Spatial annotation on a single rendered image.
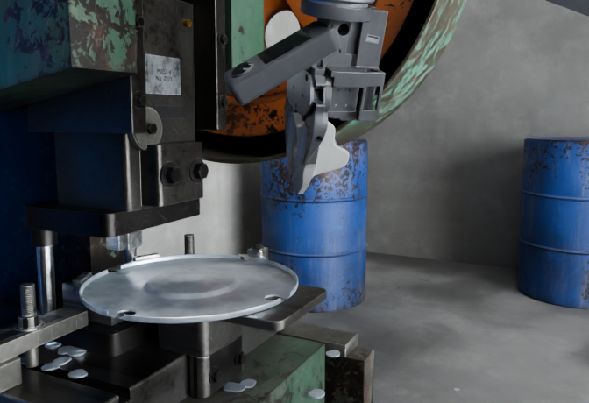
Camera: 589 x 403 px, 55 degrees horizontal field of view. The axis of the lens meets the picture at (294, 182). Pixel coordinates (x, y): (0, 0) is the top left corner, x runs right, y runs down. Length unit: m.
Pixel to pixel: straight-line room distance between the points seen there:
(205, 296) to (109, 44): 0.32
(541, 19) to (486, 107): 0.62
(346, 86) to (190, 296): 0.33
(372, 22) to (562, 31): 3.38
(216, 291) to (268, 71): 0.31
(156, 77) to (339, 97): 0.28
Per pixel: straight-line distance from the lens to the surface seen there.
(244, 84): 0.56
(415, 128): 4.04
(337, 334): 1.00
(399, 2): 1.00
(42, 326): 0.78
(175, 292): 0.75
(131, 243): 0.85
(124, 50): 0.68
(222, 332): 0.78
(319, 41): 0.57
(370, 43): 0.60
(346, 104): 0.61
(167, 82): 0.80
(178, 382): 0.78
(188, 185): 0.79
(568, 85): 3.92
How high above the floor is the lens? 1.01
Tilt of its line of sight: 7 degrees down
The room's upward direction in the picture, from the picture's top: straight up
